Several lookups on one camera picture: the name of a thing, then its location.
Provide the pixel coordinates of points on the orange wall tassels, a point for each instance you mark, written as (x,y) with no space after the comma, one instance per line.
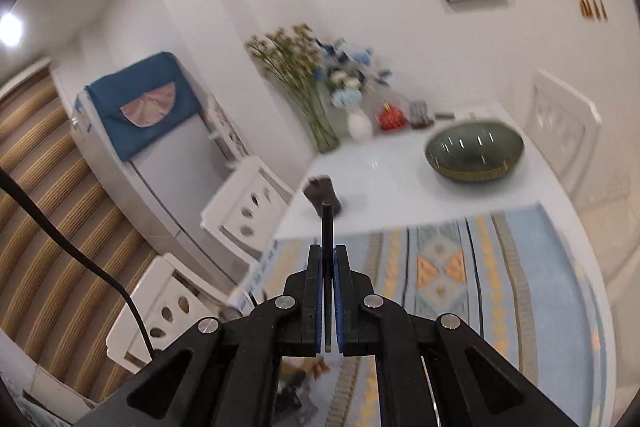
(594,9)

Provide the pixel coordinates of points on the white vase with blue flowers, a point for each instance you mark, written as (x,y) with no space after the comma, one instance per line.
(360,127)

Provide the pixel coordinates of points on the white dining chair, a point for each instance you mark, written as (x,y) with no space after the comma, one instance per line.
(250,187)
(565,127)
(165,287)

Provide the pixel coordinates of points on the dark green shallow bowl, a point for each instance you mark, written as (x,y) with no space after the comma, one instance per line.
(472,152)

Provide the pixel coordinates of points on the blue refrigerator cover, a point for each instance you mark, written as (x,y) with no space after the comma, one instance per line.
(115,107)

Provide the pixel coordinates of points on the dark brown ceramic cup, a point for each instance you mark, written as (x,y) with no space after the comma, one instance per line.
(324,194)

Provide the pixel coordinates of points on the slim black chopstick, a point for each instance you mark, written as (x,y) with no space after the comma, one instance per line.
(327,232)

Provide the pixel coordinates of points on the red lidded teacup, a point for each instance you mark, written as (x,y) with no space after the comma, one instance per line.
(391,119)

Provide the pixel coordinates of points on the ceiling light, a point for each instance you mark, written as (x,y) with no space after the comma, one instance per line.
(10,29)

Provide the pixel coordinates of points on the blue patterned table mat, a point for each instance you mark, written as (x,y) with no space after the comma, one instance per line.
(500,307)

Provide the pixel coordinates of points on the black phone stand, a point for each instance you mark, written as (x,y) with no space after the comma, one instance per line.
(421,116)

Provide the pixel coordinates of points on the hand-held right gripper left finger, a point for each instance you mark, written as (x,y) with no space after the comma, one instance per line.
(314,302)

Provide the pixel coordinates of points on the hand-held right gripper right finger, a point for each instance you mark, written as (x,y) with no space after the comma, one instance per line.
(342,307)

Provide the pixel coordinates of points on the glass vase with dried flowers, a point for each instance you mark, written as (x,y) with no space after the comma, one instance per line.
(322,132)

